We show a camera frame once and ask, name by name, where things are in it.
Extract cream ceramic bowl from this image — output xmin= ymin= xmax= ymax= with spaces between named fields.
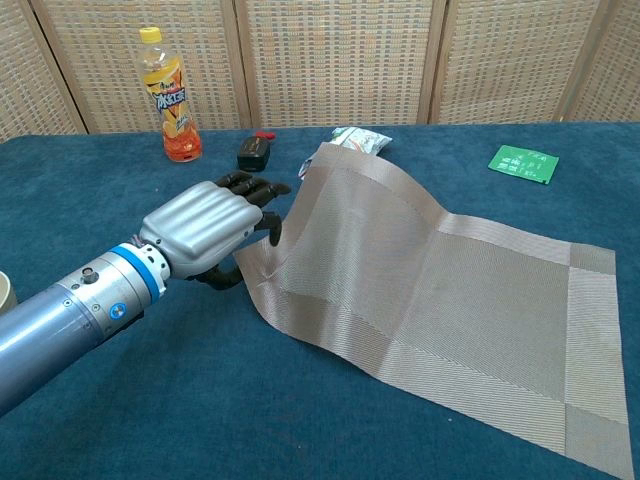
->
xmin=0 ymin=269 xmax=18 ymax=307

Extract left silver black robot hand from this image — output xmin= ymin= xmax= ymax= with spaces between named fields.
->
xmin=138 ymin=169 xmax=292 ymax=291

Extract green tea sachet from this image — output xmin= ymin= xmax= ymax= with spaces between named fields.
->
xmin=487 ymin=144 xmax=560 ymax=186

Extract grey woven placemat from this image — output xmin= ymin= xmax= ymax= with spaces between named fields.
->
xmin=233 ymin=141 xmax=632 ymax=480

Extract orange drink bottle yellow cap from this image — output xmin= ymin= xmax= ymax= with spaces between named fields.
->
xmin=138 ymin=27 xmax=205 ymax=164

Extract woven bamboo folding screen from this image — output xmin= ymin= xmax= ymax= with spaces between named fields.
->
xmin=0 ymin=0 xmax=640 ymax=144

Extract white snack bag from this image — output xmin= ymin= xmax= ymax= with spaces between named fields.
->
xmin=299 ymin=126 xmax=394 ymax=179

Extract small black bottle red cap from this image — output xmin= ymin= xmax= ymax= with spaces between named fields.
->
xmin=236 ymin=129 xmax=277 ymax=173

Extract blue carpet table cover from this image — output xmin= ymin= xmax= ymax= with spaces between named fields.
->
xmin=0 ymin=121 xmax=640 ymax=480

